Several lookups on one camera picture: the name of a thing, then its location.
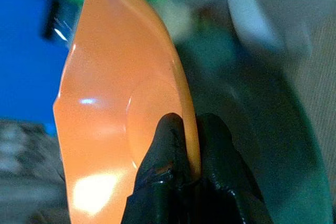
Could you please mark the blue plastic bin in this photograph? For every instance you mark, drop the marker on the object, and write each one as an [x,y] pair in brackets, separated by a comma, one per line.
[26,56]

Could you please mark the orange plastic plate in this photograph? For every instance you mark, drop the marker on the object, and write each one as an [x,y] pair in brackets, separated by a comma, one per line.
[110,98]

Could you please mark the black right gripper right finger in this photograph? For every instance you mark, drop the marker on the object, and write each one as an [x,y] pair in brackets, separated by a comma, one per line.
[223,161]

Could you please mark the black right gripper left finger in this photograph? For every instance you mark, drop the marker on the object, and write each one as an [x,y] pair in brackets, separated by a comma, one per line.
[160,155]

